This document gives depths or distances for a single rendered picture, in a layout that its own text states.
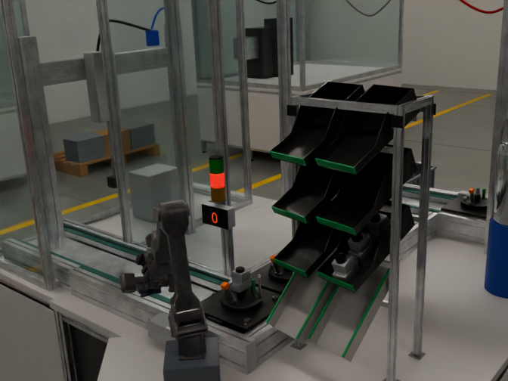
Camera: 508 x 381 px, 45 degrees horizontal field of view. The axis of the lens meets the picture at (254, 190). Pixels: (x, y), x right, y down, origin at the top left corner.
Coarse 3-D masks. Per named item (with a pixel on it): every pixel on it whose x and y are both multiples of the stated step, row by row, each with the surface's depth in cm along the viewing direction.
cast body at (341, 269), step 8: (336, 256) 163; (344, 256) 162; (352, 256) 162; (336, 264) 162; (344, 264) 161; (352, 264) 163; (336, 272) 164; (344, 272) 162; (352, 272) 163; (344, 280) 162
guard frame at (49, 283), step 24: (0, 0) 209; (240, 0) 298; (240, 24) 301; (240, 48) 305; (240, 72) 309; (24, 96) 219; (240, 96) 313; (24, 120) 221; (24, 144) 224; (96, 216) 315; (48, 240) 237; (0, 264) 263; (48, 264) 239; (48, 288) 241
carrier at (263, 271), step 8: (272, 264) 223; (256, 272) 225; (264, 272) 224; (272, 272) 219; (280, 272) 217; (288, 272) 219; (256, 280) 218; (264, 280) 218; (272, 280) 218; (280, 280) 215; (288, 280) 215; (264, 288) 214; (272, 288) 212; (280, 288) 212
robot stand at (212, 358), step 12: (168, 348) 162; (216, 348) 161; (168, 360) 157; (192, 360) 156; (204, 360) 156; (216, 360) 156; (168, 372) 153; (180, 372) 153; (192, 372) 153; (204, 372) 154; (216, 372) 154
